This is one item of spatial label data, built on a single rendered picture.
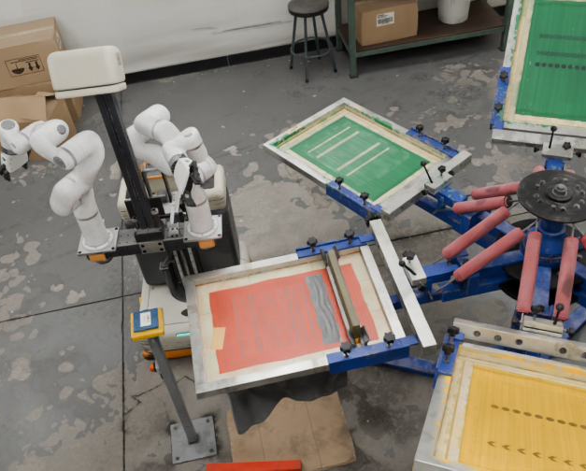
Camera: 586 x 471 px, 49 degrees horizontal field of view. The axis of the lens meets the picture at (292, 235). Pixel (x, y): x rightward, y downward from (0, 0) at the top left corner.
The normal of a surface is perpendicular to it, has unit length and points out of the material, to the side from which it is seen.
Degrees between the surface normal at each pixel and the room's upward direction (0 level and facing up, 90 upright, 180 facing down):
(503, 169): 0
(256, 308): 0
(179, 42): 90
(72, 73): 64
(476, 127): 0
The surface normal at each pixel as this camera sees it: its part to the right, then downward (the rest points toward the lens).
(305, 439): -0.06, -0.71
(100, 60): 0.04, 0.29
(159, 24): 0.19, 0.67
